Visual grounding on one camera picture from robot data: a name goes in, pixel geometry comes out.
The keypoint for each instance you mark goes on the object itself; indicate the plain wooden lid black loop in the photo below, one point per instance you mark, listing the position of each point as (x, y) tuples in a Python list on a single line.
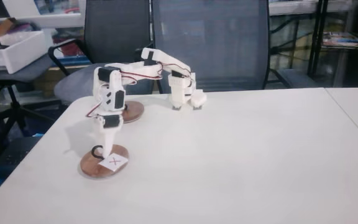
[(134, 112)]

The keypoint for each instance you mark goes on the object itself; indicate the wooden lid with red cross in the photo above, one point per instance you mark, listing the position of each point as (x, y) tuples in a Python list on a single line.
[(92, 168)]

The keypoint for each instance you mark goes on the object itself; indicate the black chair holding box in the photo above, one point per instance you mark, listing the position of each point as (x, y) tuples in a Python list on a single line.
[(11, 81)]

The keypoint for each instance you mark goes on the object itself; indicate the black metal shelf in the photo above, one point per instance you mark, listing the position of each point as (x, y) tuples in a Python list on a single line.
[(317, 37)]

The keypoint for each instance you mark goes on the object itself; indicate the white box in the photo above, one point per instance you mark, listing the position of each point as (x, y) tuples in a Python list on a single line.
[(20, 53)]

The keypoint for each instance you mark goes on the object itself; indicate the office chair with grey seat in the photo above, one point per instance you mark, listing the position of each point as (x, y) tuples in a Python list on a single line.
[(79, 81)]

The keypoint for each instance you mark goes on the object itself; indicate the office chair with mesh back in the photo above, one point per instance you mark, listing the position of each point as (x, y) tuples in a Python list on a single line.
[(228, 46)]

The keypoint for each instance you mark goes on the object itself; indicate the stack of magazines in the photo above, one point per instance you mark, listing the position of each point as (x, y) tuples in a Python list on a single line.
[(346, 41)]

